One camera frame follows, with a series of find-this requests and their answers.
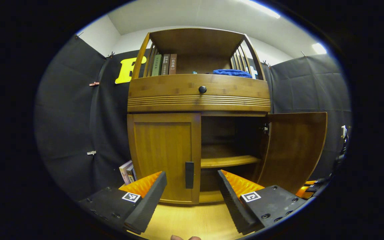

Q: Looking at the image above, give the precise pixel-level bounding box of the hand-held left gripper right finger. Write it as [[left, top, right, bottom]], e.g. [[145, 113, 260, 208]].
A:
[[217, 169, 307, 235]]

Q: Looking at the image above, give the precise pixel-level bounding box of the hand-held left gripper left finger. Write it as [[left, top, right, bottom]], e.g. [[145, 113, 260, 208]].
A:
[[79, 171, 167, 235]]

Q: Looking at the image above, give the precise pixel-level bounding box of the wooden shoe cabinet door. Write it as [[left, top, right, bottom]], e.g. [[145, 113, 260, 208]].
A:
[[127, 113, 201, 204], [256, 112, 328, 194]]

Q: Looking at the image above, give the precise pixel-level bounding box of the black door handle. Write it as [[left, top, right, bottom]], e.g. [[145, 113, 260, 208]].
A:
[[185, 162, 194, 189]]

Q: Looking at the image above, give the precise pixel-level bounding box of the wooden double-door shoe cabinet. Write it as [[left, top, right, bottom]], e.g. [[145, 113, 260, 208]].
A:
[[127, 28, 328, 204]]

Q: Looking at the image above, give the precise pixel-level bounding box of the wooden cabinet shelf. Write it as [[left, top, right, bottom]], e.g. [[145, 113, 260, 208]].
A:
[[201, 144, 262, 169]]

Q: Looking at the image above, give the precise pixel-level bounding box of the grey book with yellow band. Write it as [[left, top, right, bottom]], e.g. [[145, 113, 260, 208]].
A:
[[126, 164, 136, 184]]

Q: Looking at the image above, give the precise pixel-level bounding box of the pale purple book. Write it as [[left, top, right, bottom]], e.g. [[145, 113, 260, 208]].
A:
[[119, 160, 133, 185]]

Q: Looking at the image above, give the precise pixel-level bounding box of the black backdrop cloth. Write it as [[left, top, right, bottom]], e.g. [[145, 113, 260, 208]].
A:
[[34, 33, 352, 200]]

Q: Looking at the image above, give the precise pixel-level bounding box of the blue folded towel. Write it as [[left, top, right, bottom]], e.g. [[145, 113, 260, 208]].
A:
[[213, 69, 253, 79]]

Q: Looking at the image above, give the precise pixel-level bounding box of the green book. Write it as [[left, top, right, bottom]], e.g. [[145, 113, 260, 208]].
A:
[[151, 54, 163, 76]]

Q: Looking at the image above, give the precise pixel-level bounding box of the grey-brown book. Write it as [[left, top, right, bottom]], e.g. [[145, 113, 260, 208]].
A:
[[161, 54, 171, 75]]

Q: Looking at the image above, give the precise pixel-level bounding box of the brown book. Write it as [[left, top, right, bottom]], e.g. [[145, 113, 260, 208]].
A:
[[168, 54, 177, 75]]

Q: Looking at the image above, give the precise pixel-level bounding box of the long ceiling light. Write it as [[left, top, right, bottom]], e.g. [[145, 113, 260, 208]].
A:
[[239, 0, 281, 19]]

